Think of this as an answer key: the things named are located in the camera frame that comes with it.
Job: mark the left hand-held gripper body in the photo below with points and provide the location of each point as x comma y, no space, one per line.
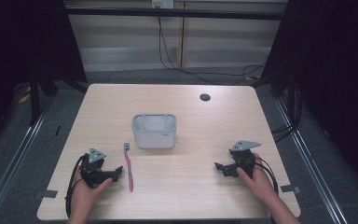
93,172

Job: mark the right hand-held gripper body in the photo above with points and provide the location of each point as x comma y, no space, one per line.
245,160

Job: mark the person's left hand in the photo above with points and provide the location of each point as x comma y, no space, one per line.
84,196

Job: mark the person's right hand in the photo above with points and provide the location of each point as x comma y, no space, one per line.
261,183

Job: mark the pink toothbrush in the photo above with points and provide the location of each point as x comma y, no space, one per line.
128,169

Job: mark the white plastic holder box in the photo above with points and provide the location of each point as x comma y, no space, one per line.
154,133

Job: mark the grey tape strip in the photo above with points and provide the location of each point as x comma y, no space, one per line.
290,188
46,194

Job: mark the round dark table grommet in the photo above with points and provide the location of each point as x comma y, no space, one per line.
205,97

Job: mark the black metal stand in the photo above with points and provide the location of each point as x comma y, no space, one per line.
34,96

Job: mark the yellow floor tape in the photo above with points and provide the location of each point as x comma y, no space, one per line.
24,97

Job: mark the black curtain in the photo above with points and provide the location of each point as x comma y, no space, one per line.
332,77
24,46

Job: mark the black horizontal bar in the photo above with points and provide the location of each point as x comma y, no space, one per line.
174,13

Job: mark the metal floor rail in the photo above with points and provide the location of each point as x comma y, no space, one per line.
310,161
12,161

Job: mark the white wall socket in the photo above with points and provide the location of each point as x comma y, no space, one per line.
162,3

